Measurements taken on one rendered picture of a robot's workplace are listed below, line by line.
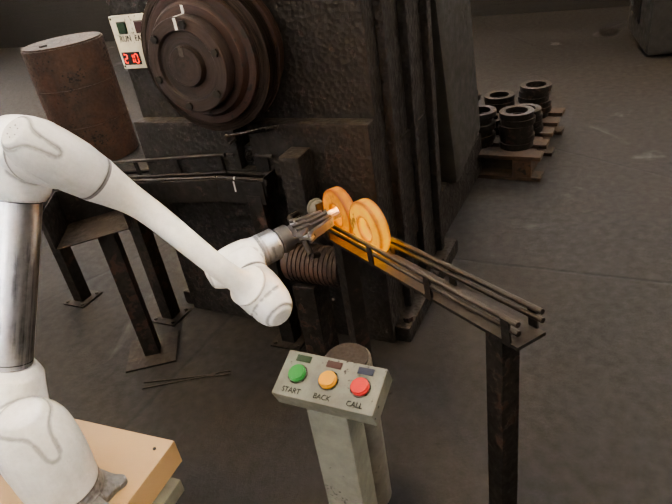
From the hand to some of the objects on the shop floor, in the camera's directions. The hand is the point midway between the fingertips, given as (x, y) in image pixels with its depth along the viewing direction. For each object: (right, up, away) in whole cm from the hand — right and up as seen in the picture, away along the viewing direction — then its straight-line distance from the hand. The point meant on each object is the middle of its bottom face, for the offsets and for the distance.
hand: (339, 211), depth 169 cm
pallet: (+75, +54, +210) cm, 230 cm away
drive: (+28, +16, +160) cm, 164 cm away
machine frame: (-6, -23, +104) cm, 107 cm away
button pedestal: (+6, -90, -12) cm, 91 cm away
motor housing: (0, -56, +48) cm, 73 cm away
